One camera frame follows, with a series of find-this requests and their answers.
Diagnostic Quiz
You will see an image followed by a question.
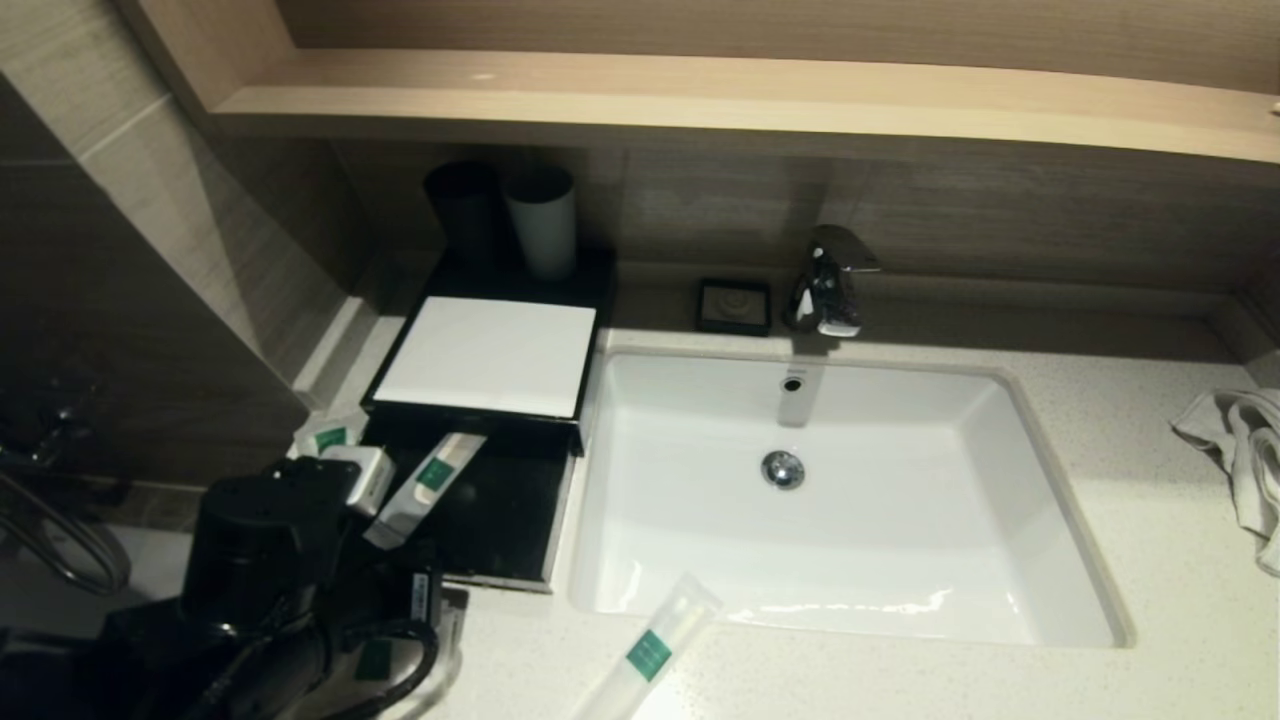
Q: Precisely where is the black glossy box drawer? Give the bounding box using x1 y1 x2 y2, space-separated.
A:
340 415 586 593

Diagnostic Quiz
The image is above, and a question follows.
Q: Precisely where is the small sachet with green label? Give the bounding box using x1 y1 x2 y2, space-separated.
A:
293 412 369 461

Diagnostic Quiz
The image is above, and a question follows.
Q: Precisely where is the clear tube packet green label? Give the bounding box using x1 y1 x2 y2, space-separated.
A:
570 572 723 720

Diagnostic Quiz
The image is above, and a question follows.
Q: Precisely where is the black plastic cup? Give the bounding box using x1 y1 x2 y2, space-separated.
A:
423 162 504 271

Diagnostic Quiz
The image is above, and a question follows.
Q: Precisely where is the black tray with white liner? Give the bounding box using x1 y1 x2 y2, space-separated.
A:
362 245 618 441

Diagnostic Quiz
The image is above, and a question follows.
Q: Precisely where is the white paper packet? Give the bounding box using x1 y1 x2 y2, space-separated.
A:
363 432 488 551

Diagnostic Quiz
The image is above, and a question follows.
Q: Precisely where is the chrome sink drain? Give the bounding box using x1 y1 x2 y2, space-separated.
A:
761 450 807 491

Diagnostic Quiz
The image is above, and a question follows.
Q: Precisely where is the grey plastic cup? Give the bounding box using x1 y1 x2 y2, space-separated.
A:
505 165 580 281

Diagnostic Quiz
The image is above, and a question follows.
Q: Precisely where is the black square soap dish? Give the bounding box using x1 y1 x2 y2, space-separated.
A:
697 280 773 338

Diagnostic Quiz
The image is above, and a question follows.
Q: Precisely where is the white ceramic sink basin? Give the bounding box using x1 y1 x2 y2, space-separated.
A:
570 345 1136 649

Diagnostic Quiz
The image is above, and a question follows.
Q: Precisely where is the chrome sink faucet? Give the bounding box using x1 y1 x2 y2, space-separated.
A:
783 226 883 339

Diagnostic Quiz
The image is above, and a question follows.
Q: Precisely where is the white crumpled towel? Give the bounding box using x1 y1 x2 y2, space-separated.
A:
1170 388 1280 579

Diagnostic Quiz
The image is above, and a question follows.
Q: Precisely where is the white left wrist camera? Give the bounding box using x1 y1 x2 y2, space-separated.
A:
320 445 397 517

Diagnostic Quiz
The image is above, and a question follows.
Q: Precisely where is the black coiled cable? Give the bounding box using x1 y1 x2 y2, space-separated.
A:
0 470 133 596

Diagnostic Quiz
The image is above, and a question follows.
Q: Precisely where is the light wooden wall shelf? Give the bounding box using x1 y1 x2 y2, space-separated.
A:
120 0 1280 166

